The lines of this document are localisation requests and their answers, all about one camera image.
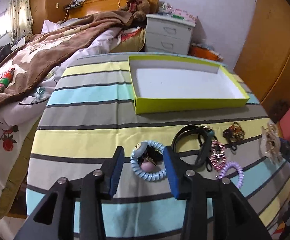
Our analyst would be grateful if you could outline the yellow pillow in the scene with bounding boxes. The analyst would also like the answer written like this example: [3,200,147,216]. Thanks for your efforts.
[110,28,146,53]

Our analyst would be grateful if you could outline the pink pompom black hair tie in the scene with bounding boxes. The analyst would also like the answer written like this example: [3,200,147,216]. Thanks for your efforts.
[137,146,164,173]

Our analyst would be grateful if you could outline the pink floral tissue box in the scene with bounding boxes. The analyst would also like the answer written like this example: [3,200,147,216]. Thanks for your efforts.
[171,9,197,23]

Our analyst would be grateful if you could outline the green shallow cardboard box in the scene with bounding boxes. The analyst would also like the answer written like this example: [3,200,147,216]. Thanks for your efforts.
[128,54,249,114]

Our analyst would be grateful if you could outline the white two-drawer nightstand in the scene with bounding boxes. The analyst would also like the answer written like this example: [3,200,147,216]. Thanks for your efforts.
[144,14,195,55]

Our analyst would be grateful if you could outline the light blue spiral hair tie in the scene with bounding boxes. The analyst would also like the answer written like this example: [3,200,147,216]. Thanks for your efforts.
[130,140,168,182]

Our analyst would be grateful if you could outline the brown fleece blanket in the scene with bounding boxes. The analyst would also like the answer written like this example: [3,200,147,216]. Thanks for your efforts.
[0,10,133,109]

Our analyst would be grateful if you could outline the teal bead black hair tie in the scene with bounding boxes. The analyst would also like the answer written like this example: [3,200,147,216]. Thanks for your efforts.
[197,125,219,172]

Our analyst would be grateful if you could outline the brown beaded bracelet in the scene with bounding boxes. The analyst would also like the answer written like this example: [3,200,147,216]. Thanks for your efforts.
[222,121,246,153]

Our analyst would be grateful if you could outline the black smart band strap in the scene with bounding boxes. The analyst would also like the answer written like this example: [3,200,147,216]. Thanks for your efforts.
[171,125,213,169]

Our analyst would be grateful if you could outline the wooden wardrobe right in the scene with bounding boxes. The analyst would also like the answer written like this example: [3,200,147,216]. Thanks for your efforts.
[234,0,290,115]

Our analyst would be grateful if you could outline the orange storage box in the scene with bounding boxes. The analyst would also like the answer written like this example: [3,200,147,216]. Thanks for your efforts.
[188,44,224,62]

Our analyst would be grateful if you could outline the wooden wardrobe left corner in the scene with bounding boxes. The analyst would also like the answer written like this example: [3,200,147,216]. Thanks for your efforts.
[29,0,75,34]

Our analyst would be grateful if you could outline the striped table cloth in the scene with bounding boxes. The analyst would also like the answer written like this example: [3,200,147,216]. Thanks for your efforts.
[26,52,290,240]

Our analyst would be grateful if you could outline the beige translucent hair claw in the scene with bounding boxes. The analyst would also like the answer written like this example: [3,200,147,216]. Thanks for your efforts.
[260,120,283,164]

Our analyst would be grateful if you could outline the pink rhinestone hair clip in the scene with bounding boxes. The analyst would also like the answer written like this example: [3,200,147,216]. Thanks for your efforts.
[210,140,227,171]

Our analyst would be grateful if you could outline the brown teddy bear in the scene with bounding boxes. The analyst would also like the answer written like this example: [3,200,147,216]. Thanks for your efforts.
[119,0,150,22]

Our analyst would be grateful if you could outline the spotted window curtain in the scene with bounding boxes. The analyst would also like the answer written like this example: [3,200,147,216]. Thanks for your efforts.
[8,0,33,46]

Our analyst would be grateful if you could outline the wooden headboard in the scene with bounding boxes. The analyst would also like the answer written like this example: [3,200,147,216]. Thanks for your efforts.
[69,0,159,18]

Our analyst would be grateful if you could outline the purple spiral hair tie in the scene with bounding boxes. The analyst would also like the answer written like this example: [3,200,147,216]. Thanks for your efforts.
[216,161,245,189]

